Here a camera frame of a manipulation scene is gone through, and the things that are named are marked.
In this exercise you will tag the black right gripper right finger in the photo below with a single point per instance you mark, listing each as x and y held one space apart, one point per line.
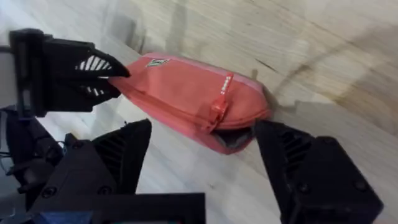
317 183

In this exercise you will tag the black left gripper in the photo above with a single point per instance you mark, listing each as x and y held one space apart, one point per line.
29 71

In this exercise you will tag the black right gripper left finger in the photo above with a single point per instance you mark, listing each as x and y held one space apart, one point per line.
102 165

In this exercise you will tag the red soft zip bag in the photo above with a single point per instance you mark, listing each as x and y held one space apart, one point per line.
186 96

